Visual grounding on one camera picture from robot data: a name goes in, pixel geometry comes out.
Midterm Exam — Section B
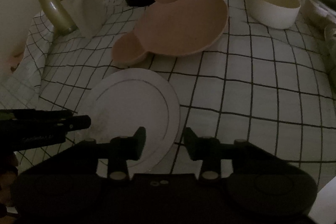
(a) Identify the white paper bag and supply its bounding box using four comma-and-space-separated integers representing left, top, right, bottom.
61, 0, 105, 37

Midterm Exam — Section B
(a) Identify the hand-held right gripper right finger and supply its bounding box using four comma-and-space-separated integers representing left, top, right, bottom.
183, 127, 273, 180

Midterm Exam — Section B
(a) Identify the white round plate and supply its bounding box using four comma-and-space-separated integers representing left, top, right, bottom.
76, 68, 181, 170

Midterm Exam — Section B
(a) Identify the white checkered tablecloth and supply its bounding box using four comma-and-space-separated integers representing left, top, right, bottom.
0, 0, 336, 188

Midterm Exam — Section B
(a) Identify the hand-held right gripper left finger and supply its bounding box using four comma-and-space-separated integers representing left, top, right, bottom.
60, 127, 146, 180

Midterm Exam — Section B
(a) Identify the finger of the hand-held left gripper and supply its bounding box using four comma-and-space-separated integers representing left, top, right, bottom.
63, 115, 91, 132
0, 109, 74, 122

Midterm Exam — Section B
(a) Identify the pink mouse-shaped plate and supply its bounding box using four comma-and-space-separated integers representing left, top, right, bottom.
112, 0, 229, 67

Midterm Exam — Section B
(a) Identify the metal bowl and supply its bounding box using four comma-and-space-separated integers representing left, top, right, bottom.
306, 0, 336, 30

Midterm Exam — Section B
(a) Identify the white bowl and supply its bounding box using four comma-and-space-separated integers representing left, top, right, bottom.
246, 0, 301, 29

